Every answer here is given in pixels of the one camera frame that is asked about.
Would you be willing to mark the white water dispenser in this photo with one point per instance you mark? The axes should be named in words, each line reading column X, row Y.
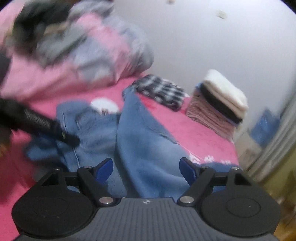
column 247, row 150

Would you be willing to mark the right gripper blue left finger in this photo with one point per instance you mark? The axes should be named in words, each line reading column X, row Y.
column 91, row 181

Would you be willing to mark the black white plaid garment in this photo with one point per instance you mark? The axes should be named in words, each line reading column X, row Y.
column 161, row 91

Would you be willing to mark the pink patterned folded garment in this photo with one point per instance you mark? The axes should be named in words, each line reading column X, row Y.
column 204, row 113

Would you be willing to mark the blue denim jeans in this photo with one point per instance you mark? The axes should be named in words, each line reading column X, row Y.
column 145, row 155

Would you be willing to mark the dark green garment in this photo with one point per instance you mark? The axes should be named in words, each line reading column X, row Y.
column 31, row 23

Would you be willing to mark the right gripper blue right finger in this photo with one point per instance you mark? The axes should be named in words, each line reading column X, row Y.
column 199, row 180

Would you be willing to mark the grey knit garment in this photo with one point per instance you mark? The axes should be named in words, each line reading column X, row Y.
column 54, row 46

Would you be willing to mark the white folded sweater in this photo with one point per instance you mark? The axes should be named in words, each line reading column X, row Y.
column 220, row 86

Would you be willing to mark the pink floral bed blanket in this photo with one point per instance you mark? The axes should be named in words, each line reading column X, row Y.
column 18, row 173

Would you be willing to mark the blue water bottle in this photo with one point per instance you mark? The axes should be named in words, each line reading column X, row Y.
column 265, row 128

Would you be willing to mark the grey curtain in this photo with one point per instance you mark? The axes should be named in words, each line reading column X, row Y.
column 279, row 146

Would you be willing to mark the pink grey floral duvet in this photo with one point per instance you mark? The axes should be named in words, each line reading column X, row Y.
column 113, row 49

